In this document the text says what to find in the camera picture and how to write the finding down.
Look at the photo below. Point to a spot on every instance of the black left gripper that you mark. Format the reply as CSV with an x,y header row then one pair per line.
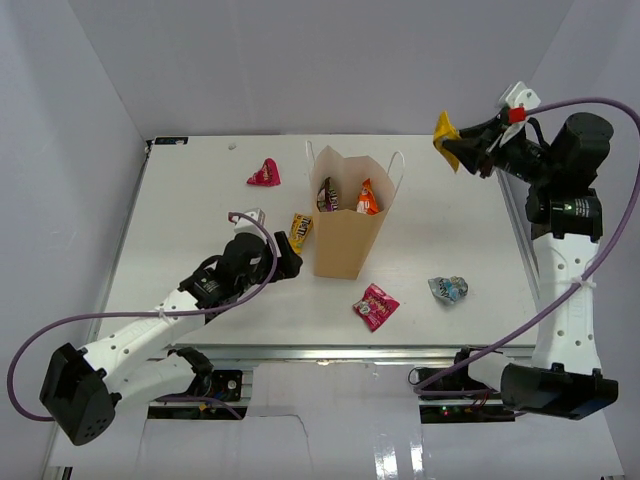
x,y
289,261

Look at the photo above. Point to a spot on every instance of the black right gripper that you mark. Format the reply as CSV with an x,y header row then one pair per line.
x,y
473,149

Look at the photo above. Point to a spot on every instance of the yellow M&M's packet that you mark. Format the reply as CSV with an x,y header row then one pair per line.
x,y
301,227
445,131

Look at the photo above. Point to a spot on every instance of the brown paper bag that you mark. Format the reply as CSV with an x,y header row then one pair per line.
x,y
344,237

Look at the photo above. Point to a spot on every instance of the brown purple M&M's packet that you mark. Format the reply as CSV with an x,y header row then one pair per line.
x,y
327,199

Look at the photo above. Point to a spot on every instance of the orange white snack bag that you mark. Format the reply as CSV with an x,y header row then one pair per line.
x,y
367,203

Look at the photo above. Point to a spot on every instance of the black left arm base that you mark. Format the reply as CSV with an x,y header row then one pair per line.
x,y
219,386

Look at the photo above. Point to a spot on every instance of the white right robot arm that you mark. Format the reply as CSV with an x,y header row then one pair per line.
x,y
563,378

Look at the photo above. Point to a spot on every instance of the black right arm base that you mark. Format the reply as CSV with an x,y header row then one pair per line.
x,y
456,398

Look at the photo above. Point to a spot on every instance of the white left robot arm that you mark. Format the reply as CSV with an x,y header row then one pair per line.
x,y
84,388

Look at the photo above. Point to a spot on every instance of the red heart candy packet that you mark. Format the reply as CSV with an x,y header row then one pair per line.
x,y
267,176

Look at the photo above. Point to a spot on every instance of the pink candy packet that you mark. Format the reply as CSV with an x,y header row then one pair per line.
x,y
375,307

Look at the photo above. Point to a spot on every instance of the silver blue snack packet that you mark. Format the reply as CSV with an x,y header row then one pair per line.
x,y
448,290

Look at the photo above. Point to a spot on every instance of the blue label left corner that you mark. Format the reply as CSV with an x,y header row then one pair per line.
x,y
167,140

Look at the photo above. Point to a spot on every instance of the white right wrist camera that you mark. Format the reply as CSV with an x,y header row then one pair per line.
x,y
518,99

